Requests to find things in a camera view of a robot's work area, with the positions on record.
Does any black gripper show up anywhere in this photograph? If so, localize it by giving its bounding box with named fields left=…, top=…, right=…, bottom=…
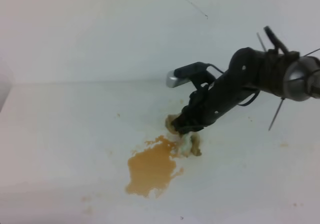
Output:
left=172, top=73, right=250, bottom=135

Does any green stained rag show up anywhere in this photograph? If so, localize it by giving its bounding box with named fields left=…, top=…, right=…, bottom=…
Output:
left=165, top=114, right=202, bottom=158

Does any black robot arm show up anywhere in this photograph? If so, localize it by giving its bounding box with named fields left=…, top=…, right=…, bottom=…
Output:
left=166, top=26, right=320, bottom=135

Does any brown coffee stain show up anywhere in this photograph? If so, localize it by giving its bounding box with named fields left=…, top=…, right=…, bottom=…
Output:
left=125, top=135, right=184, bottom=198

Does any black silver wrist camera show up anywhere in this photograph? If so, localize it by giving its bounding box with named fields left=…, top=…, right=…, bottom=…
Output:
left=166, top=62, right=216, bottom=89

